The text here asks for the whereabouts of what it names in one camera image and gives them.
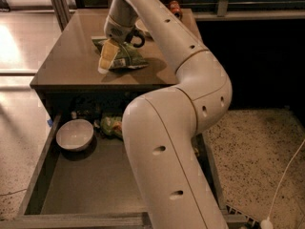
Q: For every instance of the white cable plug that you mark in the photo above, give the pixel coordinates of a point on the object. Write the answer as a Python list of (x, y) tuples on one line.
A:
[(266, 224)]

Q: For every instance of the orange soda can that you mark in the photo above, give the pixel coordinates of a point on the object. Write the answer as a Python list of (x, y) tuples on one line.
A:
[(174, 7)]

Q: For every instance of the grey cabinet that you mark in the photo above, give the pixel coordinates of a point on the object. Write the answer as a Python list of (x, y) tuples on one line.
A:
[(76, 66)]

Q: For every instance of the green snack bag in drawer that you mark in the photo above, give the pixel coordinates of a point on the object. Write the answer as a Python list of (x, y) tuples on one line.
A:
[(111, 125)]

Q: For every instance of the white bowl on cabinet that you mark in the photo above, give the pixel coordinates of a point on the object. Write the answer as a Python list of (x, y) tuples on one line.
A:
[(140, 25)]

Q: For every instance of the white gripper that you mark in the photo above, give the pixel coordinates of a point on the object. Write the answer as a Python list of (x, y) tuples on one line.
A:
[(116, 31)]

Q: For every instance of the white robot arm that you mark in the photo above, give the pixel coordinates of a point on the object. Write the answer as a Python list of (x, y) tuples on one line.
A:
[(158, 127)]

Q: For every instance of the white bowl in drawer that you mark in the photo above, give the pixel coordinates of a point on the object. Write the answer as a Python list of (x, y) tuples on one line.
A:
[(75, 135)]

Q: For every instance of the green jalapeno chip bag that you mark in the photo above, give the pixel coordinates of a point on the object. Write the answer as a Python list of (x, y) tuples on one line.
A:
[(128, 56)]

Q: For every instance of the open grey top drawer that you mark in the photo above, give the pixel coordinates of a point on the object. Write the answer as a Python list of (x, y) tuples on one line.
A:
[(93, 189)]

